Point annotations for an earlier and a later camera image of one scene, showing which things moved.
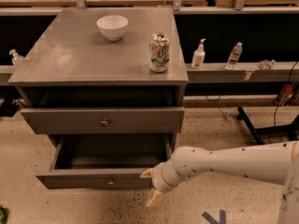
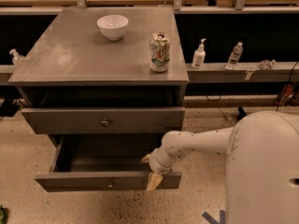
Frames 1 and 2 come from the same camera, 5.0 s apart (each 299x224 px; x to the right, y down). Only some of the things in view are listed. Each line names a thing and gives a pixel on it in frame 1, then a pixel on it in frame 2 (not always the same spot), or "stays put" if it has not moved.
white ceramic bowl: [113, 26] stays put
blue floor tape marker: [211, 220] stays put
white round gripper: [159, 177] to [156, 163]
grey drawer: [106, 161] stays put
